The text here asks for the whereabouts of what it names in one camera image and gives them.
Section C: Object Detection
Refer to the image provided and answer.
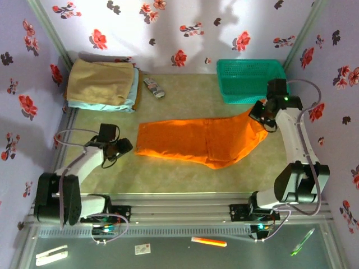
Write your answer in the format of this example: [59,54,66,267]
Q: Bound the orange trousers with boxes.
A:
[134,98,269,170]

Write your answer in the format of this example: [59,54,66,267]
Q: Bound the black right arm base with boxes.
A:
[229,203,281,222]

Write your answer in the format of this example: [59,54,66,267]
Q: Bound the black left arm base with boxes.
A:
[80,206,132,225]

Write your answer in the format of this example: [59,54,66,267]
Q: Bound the light blue folded trousers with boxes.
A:
[68,67,140,113]

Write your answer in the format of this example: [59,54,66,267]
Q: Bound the brown folded trousers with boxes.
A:
[63,69,144,110]

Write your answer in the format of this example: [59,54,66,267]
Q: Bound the tan folded trousers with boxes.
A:
[66,58,135,106]

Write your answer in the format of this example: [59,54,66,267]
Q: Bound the teal plastic basket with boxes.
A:
[215,59,290,105]

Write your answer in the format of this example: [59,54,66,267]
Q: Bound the crumpled printed tube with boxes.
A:
[142,77,166,99]

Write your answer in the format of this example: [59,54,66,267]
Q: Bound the white card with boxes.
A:
[134,243,151,256]

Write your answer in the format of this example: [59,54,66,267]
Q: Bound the orange marker pen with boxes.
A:
[191,236,227,248]

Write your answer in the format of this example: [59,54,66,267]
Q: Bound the white folding clip tool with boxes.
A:
[35,245,69,266]

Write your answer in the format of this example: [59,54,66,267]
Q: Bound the green pen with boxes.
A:
[290,228,316,257]

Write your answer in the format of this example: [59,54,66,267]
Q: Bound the aluminium table frame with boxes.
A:
[26,96,332,242]

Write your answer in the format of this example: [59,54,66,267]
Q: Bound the aluminium corner post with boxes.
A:
[26,0,74,71]
[282,0,328,71]

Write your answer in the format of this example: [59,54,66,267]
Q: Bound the grey slotted cable duct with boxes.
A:
[38,225,253,239]

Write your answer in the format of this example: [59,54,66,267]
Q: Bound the grey right arm cable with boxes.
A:
[254,79,323,243]

